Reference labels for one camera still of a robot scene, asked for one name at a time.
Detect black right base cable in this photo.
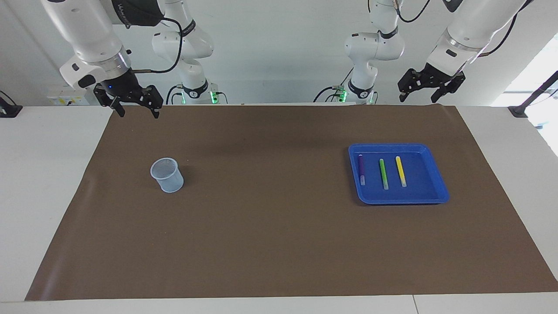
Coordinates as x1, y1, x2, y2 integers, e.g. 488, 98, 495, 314
166, 84, 184, 105

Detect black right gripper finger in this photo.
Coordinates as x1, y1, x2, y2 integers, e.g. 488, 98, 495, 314
139, 85, 164, 119
93, 84, 127, 118

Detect brown table mat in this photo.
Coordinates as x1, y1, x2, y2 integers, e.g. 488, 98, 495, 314
25, 104, 558, 301

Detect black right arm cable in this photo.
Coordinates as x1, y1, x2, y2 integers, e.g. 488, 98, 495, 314
124, 15, 184, 74

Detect blue plastic tray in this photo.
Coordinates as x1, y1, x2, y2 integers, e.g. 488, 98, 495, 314
348, 143, 450, 205

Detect white wall socket box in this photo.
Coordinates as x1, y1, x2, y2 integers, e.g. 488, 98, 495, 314
46, 89, 90, 106

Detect light blue mesh cup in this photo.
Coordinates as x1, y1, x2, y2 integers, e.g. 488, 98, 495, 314
150, 157, 184, 193

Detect yellow pen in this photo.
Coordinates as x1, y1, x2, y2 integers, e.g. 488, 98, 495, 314
395, 156, 407, 188

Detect black table clamp mount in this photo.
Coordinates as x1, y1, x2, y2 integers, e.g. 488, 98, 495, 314
0, 90, 23, 118
508, 71, 558, 118

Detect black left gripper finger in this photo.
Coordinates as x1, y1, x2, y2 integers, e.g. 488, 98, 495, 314
431, 72, 466, 103
397, 68, 422, 103

